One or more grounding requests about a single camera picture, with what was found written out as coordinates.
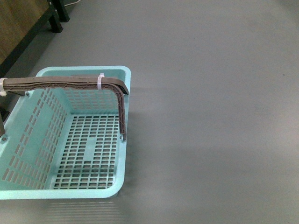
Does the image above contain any light blue plastic basket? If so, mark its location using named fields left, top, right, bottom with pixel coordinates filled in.
left=0, top=66, right=131, bottom=200

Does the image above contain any brown basket handle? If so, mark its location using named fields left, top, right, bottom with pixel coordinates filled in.
left=4, top=77, right=129, bottom=141

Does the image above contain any white zip tie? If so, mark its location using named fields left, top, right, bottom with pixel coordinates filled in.
left=0, top=78, right=7, bottom=97
left=97, top=73, right=105, bottom=90

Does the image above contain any white zip tie left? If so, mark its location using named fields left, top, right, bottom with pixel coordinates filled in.
left=0, top=78, right=7, bottom=97

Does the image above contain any wooden table with black legs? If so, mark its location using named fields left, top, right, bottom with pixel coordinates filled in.
left=0, top=0, right=70, bottom=77

